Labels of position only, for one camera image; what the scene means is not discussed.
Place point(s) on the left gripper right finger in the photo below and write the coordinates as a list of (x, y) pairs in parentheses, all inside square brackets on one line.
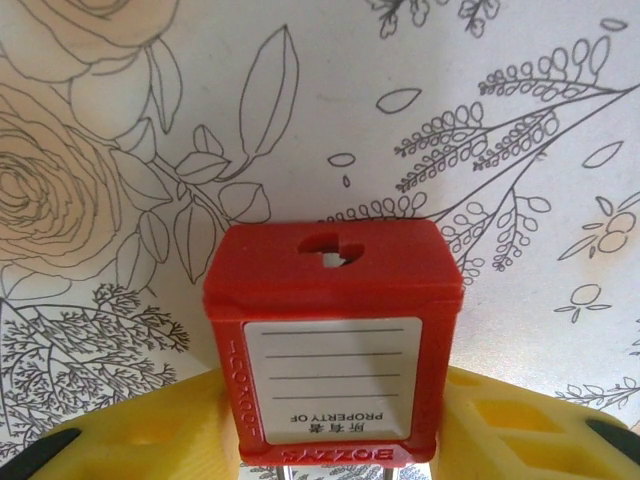
[(525, 440)]

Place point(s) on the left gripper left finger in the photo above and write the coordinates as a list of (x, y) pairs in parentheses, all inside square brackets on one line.
[(125, 440)]

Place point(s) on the red safety padlock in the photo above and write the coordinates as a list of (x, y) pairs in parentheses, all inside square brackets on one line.
[(340, 300)]

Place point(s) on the floral table cover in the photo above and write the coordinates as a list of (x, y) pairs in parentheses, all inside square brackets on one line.
[(350, 100)]

